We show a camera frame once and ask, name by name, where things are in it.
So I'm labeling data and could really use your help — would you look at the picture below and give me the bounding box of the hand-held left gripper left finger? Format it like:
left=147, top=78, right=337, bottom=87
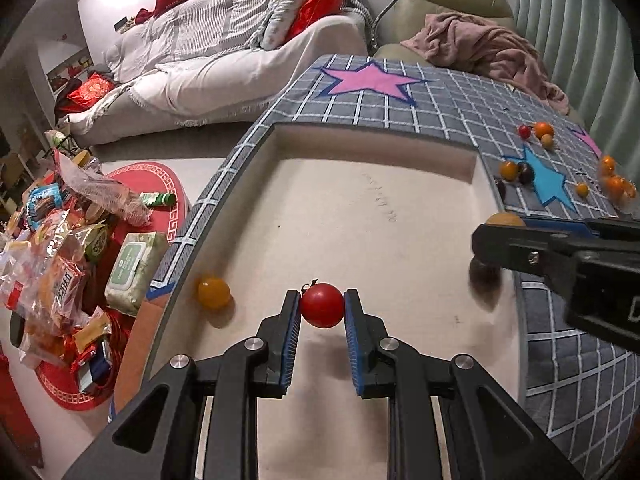
left=65, top=289, right=303, bottom=480

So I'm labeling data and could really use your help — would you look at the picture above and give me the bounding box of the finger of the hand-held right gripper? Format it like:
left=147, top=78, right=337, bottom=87
left=522, top=216, right=640, bottom=242
left=471, top=223, right=583, bottom=303

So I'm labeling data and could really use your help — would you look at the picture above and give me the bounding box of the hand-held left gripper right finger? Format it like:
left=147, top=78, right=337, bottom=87
left=343, top=288, right=583, bottom=480

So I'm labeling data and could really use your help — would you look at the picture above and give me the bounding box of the yellow cherry tomato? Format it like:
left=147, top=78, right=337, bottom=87
left=196, top=276, right=232, bottom=311

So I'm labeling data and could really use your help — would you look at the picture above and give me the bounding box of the white shallow cardboard box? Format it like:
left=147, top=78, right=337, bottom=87
left=107, top=122, right=530, bottom=480

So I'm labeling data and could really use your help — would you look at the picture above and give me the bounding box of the grey checked star blanket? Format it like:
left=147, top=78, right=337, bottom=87
left=149, top=54, right=640, bottom=467

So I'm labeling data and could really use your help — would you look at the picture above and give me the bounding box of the green wet wipes pack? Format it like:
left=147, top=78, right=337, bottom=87
left=103, top=231, right=170, bottom=317

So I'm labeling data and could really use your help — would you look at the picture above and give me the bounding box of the green bottle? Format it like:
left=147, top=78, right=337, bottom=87
left=139, top=191, right=177, bottom=209

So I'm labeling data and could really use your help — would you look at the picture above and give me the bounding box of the pink crumpled blanket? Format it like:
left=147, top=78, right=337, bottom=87
left=400, top=11, right=571, bottom=116

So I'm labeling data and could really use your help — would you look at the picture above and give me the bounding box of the red round mat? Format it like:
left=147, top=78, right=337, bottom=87
left=34, top=161, right=192, bottom=412

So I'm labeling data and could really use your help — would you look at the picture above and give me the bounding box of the pile of snack packets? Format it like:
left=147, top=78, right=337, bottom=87
left=0, top=149, right=152, bottom=397

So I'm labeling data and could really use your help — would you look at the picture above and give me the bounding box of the white covered sofa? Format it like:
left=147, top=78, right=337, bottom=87
left=65, top=10, right=372, bottom=148

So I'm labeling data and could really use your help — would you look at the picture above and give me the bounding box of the shiny red cushion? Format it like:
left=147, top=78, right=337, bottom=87
left=284, top=0, right=347, bottom=45

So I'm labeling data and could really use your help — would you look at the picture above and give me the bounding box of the grey striped quilt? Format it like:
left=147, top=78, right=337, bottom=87
left=102, top=0, right=372, bottom=86

